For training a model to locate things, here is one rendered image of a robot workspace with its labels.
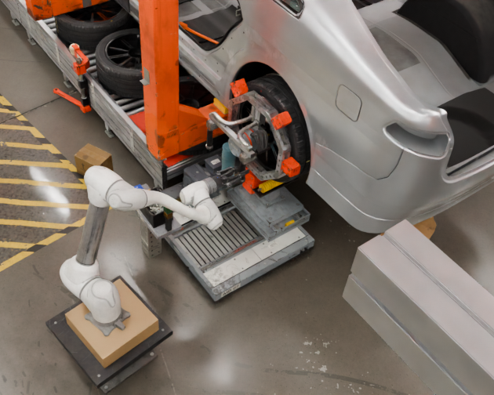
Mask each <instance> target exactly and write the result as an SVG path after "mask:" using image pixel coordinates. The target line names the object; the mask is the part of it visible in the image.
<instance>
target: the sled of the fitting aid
mask: <svg viewBox="0 0 494 395"><path fill-rule="evenodd" d="M240 184H242V183H240ZM240 184H238V185H240ZM238 185H236V186H238ZM236 186H234V187H232V188H230V189H228V190H227V198H228V199H229V200H230V202H231V203H232V204H233V205H234V206H235V207H236V208H237V209H238V210H239V211H240V213H241V214H242V215H243V216H244V217H245V218H246V219H247V220H248V221H249V222H250V223H251V224H252V225H253V226H254V227H255V228H256V229H257V230H258V231H259V232H260V233H261V235H262V236H263V237H264V238H265V239H266V240H267V241H268V242H270V241H273V240H274V239H276V238H278V237H280V236H282V235H283V234H286V233H288V232H289V231H290V230H293V229H295V228H297V227H298V226H300V225H302V224H304V223H306V222H308V221H309V218H310V215H311V214H310V213H309V212H308V211H307V210H306V209H305V208H304V207H303V210H301V211H299V212H297V213H296V214H294V215H292V216H290V217H288V218H286V219H283V220H282V221H281V222H279V223H276V224H274V225H273V226H270V227H269V226H268V225H267V224H266V223H265V222H264V221H263V220H262V219H261V218H260V217H259V216H258V215H257V214H256V213H255V212H254V211H253V210H252V209H251V208H250V207H249V206H248V205H247V204H246V203H245V202H244V201H243V200H242V199H241V198H240V196H239V195H238V194H237V193H236V192H235V191H234V190H235V187H236Z"/></svg>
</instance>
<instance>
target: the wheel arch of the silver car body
mask: <svg viewBox="0 0 494 395"><path fill-rule="evenodd" d="M275 71H276V70H275V69H274V68H273V67H272V66H270V65H268V64H267V63H264V62H262V61H258V60H250V61H246V62H244V63H243V64H242V65H240V66H239V67H238V69H237V70H236V71H235V73H234V75H233V77H232V79H231V83H232V82H235V81H237V80H240V79H242V78H244V79H245V82H250V81H252V80H254V79H257V78H260V77H262V76H264V75H266V74H270V73H272V72H275ZM283 79H284V78H283ZM284 80H285V79H284ZM286 83H287V84H288V82H286ZM288 85H289V84H288ZM289 87H290V86H289ZM290 88H291V87H290ZM233 98H235V97H234V94H233V92H232V90H231V87H230V88H229V93H228V103H229V100H230V99H233ZM310 171H311V166H310ZM309 175H310V172H309ZM309 175H308V177H307V181H308V178H309ZM307 181H306V184H307Z"/></svg>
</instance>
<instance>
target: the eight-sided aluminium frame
mask: <svg viewBox="0 0 494 395"><path fill-rule="evenodd" d="M246 100H248V101H249V102H250V103H251V104H252V105H253V106H254V107H255V108H256V109H257V110H258V111H260V112H261V114H263V115H264V116H265V117H266V118H267V120H268V122H269V125H270V127H271V131H272V132H273V135H274V138H275V141H276V143H277V145H278V160H277V164H276V170H273V171H266V170H265V169H264V168H263V167H262V166H261V165H260V164H259V163H258V162H257V161H256V160H254V161H251V162H249V163H247V164H246V167H247V168H248V169H249V170H250V171H251V172H252V173H253V174H254V175H255V176H256V177H257V179H259V180H260V181H264V180H269V179H279V178H281V177H283V176H285V175H286V174H285V173H284V172H283V171H282V170H281V166H282V161H284V160H285V159H287V158H289V156H290V152H291V145H290V142H289V139H288V137H287V135H286V133H285V129H284V127H283V128H281V129H278V130H275V128H274V126H273V124H272V122H271V119H272V118H273V117H275V116H276V115H278V114H279V113H278V111H277V110H276V109H275V108H273V107H272V106H271V105H270V104H269V103H268V102H267V101H266V100H265V99H264V98H263V97H261V96H260V95H259V94H258V93H257V92H255V91H254V90H253V91H250V92H247V93H245V94H243V95H241V96H238V97H235V98H233V99H230V100H229V104H228V105H229V107H228V118H227V121H237V120H239V111H240V103H242V102H244V101H246ZM228 127H229V128H230V129H231V130H232V131H233V132H235V134H236V133H238V132H239V131H240V129H239V127H238V125H232V126H229V125H228Z"/></svg>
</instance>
